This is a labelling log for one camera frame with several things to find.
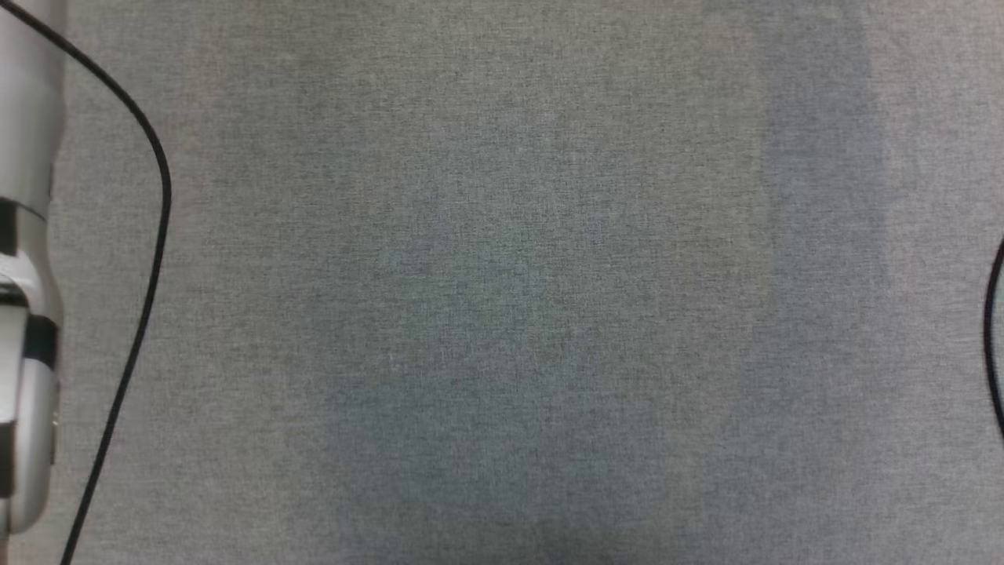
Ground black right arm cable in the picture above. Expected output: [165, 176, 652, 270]
[983, 238, 1004, 442]

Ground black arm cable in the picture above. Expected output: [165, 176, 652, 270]
[983, 238, 1004, 442]
[0, 0, 174, 565]

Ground grey fabric sofa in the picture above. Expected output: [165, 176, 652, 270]
[0, 0, 1004, 565]

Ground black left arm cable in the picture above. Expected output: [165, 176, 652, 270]
[0, 0, 174, 565]

